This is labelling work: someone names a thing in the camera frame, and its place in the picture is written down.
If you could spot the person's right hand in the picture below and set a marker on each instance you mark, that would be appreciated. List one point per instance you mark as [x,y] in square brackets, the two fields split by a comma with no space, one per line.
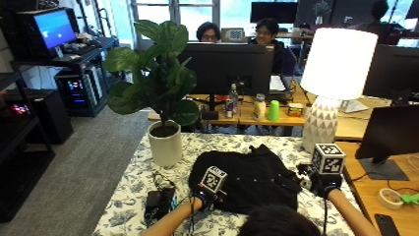
[327,184]

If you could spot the person's left hand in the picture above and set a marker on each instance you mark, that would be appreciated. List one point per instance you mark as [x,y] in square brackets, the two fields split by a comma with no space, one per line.
[205,198]

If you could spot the black garment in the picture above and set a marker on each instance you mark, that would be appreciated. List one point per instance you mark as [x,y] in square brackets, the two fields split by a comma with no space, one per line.
[255,178]

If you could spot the white marker cube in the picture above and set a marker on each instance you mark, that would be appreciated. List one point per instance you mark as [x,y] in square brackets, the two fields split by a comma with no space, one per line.
[213,179]
[327,158]

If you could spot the black battery pack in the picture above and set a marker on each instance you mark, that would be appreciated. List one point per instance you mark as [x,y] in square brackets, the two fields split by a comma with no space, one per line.
[157,203]

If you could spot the wooden desk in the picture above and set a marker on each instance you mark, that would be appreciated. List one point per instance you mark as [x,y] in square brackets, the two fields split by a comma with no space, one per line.
[249,119]
[375,193]

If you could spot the white plant pot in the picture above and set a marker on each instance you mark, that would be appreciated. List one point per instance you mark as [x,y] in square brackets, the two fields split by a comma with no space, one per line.
[165,149]

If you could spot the blue floral tablecloth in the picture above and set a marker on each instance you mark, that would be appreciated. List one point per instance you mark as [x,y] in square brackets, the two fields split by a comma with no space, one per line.
[130,193]

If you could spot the roll of tape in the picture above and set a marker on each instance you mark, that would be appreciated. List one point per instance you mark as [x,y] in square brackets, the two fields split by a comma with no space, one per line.
[388,198]

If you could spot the yellow box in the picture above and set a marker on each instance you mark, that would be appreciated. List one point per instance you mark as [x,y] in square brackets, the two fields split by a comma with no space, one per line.
[295,110]

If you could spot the green plastic cup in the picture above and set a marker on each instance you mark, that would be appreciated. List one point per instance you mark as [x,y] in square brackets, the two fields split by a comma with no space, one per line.
[273,111]

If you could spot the black phone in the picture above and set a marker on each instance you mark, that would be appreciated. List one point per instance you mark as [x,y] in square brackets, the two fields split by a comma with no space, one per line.
[386,225]

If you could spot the white paper stand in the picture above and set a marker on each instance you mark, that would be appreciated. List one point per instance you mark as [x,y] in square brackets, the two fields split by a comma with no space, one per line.
[352,106]

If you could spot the black computer monitor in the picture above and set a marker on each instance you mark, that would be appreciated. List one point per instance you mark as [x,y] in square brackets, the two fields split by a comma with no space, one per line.
[392,72]
[226,67]
[392,129]

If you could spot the green plastic object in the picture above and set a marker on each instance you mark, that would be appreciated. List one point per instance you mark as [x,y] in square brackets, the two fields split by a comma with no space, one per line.
[410,198]

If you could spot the drink can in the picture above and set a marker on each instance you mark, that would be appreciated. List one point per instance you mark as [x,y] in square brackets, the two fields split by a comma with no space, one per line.
[229,108]

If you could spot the clear plastic bottle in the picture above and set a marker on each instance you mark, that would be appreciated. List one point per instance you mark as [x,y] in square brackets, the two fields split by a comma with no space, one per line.
[234,95]

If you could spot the white table lamp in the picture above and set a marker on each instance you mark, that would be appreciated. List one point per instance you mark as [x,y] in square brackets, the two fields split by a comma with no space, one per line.
[335,65]

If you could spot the green large-leaf plant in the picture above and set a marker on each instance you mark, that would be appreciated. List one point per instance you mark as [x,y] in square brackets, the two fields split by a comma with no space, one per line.
[164,75]

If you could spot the computer tower with lights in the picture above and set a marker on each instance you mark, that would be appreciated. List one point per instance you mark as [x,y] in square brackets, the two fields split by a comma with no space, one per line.
[78,88]

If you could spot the checkerboard calibration board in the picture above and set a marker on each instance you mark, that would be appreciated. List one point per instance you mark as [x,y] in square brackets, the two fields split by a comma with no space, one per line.
[234,34]

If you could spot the black shelf unit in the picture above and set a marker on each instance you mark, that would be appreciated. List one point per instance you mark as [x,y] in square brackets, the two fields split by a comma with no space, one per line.
[21,157]

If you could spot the black rack desk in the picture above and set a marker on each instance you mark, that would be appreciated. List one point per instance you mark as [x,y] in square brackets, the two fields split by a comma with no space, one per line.
[86,54]

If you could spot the monitor with blue screen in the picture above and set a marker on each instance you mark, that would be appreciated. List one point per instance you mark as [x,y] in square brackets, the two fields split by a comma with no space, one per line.
[52,29]

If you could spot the black wall screen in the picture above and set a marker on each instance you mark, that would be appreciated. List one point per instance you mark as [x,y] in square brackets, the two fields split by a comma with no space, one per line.
[274,11]

